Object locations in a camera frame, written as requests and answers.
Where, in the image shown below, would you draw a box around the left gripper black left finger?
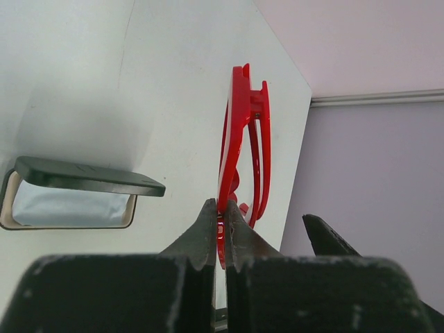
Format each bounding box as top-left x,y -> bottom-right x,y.
10,199 -> 216,332

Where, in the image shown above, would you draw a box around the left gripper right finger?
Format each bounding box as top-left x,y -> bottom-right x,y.
225,201 -> 434,332

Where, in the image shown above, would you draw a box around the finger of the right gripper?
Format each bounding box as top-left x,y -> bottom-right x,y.
302,214 -> 361,257

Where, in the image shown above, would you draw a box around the red sunglasses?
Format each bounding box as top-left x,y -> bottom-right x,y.
216,63 -> 272,269

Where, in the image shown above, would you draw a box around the blue cleaning cloth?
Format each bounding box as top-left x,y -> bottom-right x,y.
12,182 -> 130,228

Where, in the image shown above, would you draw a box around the black glasses case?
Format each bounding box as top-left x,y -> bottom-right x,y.
1,155 -> 166,231

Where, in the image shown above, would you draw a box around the aluminium rail frame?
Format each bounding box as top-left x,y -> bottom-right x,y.
310,89 -> 443,108

